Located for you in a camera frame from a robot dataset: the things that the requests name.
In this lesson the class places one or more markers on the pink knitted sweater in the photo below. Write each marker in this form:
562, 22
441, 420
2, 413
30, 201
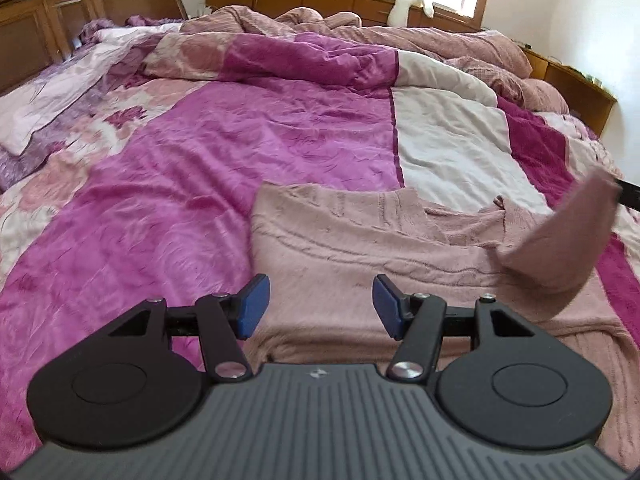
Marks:
350, 260

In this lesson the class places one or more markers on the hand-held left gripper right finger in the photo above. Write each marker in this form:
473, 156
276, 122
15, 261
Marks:
389, 310

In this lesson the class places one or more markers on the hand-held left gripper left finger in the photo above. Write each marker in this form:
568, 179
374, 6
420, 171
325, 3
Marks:
252, 310

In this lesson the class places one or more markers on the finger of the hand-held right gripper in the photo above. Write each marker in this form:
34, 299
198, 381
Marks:
621, 186

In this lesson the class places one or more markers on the white plush toy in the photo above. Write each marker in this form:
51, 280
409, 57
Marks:
402, 7

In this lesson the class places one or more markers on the small wooden side shelf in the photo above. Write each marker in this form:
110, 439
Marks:
575, 85

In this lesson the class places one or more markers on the lilac floral pillow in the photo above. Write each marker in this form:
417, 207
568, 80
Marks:
60, 90

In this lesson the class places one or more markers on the dusty pink ribbed blanket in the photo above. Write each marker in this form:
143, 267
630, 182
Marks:
400, 40

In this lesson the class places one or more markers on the wooden headboard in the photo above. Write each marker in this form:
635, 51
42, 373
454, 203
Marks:
30, 25

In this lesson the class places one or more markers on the long wooden cabinet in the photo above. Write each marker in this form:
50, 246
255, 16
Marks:
325, 1

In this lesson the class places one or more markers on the magenta patchwork quilt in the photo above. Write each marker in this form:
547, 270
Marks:
250, 135

